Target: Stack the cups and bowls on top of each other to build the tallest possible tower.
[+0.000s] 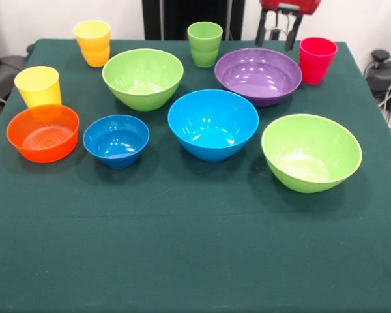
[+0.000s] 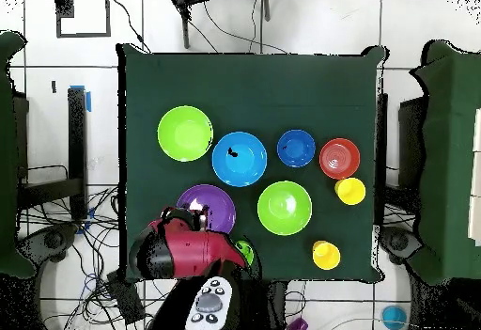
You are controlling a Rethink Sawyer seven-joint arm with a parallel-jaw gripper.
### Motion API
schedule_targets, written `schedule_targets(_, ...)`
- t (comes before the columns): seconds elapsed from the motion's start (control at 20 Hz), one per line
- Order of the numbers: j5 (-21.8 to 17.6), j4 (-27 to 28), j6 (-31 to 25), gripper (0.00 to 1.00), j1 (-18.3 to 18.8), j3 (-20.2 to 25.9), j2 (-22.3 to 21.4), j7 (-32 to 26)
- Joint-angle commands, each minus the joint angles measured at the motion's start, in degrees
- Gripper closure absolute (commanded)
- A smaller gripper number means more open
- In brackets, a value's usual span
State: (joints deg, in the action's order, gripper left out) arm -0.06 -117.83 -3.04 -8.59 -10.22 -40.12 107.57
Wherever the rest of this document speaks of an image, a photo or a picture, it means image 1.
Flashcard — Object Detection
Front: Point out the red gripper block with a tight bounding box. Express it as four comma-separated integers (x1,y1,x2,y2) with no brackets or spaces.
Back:
255,0,322,52

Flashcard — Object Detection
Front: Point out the purple bowl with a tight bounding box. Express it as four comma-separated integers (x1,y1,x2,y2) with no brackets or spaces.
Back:
214,48,303,108

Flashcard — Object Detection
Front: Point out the large light blue bowl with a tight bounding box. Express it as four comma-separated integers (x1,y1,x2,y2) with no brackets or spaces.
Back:
167,89,260,162

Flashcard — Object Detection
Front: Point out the red cup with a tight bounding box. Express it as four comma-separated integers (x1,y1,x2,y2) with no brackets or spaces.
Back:
298,37,339,85

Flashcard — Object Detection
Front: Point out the green cup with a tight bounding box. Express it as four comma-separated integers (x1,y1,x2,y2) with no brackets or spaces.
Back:
186,22,224,68

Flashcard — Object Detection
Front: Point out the black panel with poles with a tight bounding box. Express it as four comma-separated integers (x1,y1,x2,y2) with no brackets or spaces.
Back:
142,0,245,41

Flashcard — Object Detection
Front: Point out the green bowl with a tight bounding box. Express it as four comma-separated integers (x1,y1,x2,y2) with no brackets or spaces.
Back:
261,113,363,194
102,48,184,112

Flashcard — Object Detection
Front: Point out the yellow orange cup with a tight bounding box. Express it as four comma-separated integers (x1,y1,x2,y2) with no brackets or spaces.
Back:
72,20,112,68

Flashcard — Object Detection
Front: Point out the small dark blue bowl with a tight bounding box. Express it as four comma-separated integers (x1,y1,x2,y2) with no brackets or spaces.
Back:
82,114,151,170

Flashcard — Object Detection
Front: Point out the dark green table cloth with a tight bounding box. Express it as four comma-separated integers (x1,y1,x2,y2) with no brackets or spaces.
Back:
0,38,391,313

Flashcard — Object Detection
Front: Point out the orange bowl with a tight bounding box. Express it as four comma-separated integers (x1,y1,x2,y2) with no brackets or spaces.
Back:
6,104,80,164

